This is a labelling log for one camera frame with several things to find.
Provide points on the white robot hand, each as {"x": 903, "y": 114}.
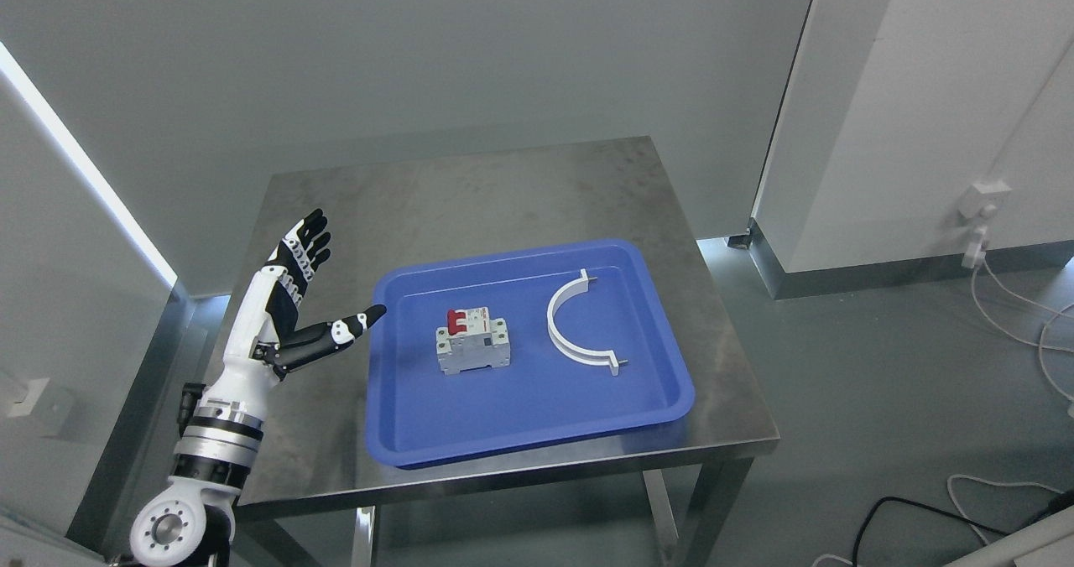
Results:
{"x": 267, "y": 316}

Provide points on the grey red circuit breaker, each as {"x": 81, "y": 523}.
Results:
{"x": 470, "y": 340}

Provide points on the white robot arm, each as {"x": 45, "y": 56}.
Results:
{"x": 191, "y": 522}

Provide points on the blue plastic tray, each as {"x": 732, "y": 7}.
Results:
{"x": 417, "y": 416}

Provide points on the stainless steel table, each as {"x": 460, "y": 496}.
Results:
{"x": 384, "y": 216}

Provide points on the white wall switch box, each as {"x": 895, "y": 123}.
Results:
{"x": 25, "y": 398}

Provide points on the white curved plastic bracket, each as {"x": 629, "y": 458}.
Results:
{"x": 579, "y": 326}

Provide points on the white wall socket with plug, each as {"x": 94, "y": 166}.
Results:
{"x": 978, "y": 205}

